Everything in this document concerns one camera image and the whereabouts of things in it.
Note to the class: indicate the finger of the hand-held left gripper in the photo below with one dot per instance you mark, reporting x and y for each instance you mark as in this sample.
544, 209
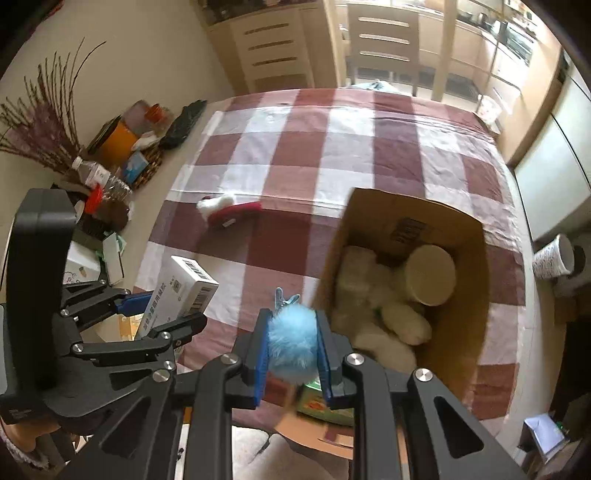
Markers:
180, 328
136, 302

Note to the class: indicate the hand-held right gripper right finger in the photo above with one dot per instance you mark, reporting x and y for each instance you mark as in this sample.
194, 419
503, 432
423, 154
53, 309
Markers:
325, 355

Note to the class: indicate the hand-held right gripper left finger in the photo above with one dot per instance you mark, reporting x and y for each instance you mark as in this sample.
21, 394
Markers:
261, 355

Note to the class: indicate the blue fluffy pom-pom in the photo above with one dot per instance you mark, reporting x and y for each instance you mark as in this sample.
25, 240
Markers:
293, 346

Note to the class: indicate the white barcode box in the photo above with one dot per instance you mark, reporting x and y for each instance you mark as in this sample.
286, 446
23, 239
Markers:
184, 286

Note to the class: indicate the white plush towel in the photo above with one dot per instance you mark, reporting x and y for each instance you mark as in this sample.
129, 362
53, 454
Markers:
360, 281

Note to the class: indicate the plain white paper cup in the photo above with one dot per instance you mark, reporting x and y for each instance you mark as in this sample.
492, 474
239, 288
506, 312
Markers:
431, 277

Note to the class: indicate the cardboard box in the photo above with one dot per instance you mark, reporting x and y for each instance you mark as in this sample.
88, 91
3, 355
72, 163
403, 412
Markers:
369, 207

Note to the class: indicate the yellow carton box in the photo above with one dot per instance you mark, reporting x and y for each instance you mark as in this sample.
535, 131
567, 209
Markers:
128, 325

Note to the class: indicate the white printed flat box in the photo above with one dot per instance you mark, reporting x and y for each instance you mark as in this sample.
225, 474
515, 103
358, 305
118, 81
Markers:
78, 267

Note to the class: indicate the white tissue box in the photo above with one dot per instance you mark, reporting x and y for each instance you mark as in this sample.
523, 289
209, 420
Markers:
113, 258

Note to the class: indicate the green white packet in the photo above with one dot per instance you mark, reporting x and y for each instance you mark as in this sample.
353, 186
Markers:
318, 406

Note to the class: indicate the brown plush bag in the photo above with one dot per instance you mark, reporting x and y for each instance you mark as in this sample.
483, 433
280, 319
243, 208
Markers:
108, 217

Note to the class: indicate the clear plastic water bottle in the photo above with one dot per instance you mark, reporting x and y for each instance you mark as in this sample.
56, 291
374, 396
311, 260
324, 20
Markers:
99, 175

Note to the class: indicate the red white Christmas sock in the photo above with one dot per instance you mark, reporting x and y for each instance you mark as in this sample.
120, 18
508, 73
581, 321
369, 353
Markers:
235, 211

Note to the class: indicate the woven basket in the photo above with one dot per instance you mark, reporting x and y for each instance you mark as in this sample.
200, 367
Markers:
150, 168

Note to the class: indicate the blue packet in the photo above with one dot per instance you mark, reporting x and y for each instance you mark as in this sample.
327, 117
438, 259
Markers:
135, 167

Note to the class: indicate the dried lavender bunch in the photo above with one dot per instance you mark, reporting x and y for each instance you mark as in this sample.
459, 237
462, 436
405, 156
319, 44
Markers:
41, 134

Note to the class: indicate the orange jar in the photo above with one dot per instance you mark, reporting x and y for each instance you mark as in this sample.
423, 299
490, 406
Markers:
117, 143

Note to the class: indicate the black pouch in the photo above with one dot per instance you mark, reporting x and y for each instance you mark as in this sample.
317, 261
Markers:
182, 122

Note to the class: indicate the red lidded jar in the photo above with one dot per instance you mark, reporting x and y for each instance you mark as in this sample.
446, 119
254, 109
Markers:
154, 113

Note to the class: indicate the red white checkered tablecloth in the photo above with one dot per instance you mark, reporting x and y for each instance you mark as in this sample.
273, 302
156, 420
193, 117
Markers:
351, 152

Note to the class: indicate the small white open box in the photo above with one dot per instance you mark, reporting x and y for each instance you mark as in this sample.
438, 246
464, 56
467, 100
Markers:
542, 431

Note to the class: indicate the printed paper cup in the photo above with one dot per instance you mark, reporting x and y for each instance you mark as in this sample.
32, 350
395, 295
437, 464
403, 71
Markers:
554, 256

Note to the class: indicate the cream slatted chair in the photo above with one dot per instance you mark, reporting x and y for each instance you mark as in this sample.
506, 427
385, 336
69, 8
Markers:
383, 41
272, 50

